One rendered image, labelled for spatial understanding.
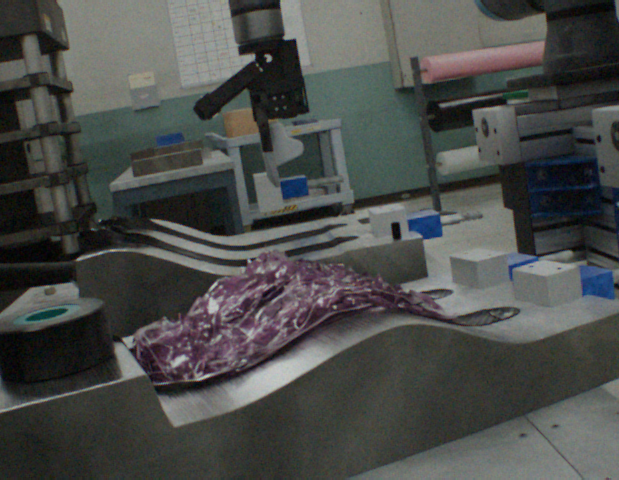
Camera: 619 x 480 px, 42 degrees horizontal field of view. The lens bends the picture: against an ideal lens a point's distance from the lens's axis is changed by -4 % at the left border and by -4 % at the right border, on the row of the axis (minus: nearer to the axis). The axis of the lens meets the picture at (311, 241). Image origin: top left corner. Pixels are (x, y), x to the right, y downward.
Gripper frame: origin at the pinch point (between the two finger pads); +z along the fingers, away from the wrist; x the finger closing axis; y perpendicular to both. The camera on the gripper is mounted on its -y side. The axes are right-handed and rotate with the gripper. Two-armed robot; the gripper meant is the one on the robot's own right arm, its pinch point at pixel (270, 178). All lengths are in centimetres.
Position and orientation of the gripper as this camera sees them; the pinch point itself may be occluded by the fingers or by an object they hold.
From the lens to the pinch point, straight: 124.1
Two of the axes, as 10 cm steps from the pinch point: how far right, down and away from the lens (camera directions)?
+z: 1.7, 9.7, 1.7
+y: 9.8, -1.8, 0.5
